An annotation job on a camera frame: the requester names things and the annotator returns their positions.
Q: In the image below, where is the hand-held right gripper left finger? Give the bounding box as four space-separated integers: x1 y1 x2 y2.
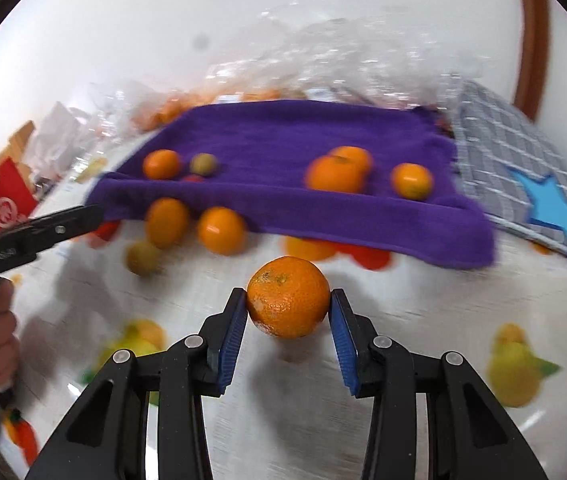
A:
26 287 249 480

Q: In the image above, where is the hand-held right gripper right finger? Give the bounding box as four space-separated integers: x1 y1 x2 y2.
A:
329 288 549 480

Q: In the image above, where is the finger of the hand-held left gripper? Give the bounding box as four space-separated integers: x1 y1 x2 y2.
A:
26 204 107 257

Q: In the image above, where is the round orange mandarin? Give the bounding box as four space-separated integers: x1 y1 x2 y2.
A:
306 155 367 194
246 256 331 339
142 149 183 181
197 206 248 256
328 146 374 176
391 162 434 201

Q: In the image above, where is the small yellow-green fruit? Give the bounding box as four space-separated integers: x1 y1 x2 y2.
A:
189 153 219 177
126 240 161 277

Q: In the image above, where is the oval orange mandarin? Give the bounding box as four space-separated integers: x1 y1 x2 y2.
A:
144 197 190 250

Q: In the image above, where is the purple towel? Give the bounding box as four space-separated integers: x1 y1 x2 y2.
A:
86 99 497 268

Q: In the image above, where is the red paper bag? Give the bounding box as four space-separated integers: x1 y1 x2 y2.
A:
0 157 39 238

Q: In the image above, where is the fruit print tablecloth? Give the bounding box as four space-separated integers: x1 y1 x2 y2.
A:
0 125 567 480

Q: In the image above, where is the white plastic bag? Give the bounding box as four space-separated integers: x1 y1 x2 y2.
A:
28 101 99 176

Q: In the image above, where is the clear plastic bag of oranges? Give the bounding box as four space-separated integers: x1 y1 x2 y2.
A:
203 5 354 106

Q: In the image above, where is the grey plaid cloth blue star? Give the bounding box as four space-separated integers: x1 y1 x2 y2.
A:
446 80 567 271

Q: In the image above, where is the clear plastic bag dark fruit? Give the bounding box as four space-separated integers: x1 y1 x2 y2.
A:
343 15 469 113

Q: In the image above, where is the brown wooden door frame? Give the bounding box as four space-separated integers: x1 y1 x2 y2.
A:
513 0 551 123

